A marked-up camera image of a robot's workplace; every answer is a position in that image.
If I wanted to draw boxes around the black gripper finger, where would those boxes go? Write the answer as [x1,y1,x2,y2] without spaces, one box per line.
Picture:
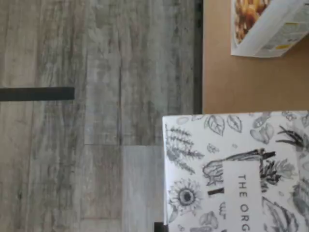
[154,221,169,232]

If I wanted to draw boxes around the white tea box yellow strip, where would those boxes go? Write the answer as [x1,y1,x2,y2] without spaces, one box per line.
[162,110,309,232]

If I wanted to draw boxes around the wooden shelf board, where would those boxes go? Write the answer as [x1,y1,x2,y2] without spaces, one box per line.
[202,0,309,115]

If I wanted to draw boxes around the black floor tape strip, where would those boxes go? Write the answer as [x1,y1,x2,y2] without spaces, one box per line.
[0,87,75,101]

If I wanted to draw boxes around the white yellow granola box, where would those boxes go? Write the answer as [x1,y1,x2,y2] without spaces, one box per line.
[230,0,309,58]

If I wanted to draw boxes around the black metal shelving rack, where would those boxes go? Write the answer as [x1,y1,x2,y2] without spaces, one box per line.
[194,0,204,115]

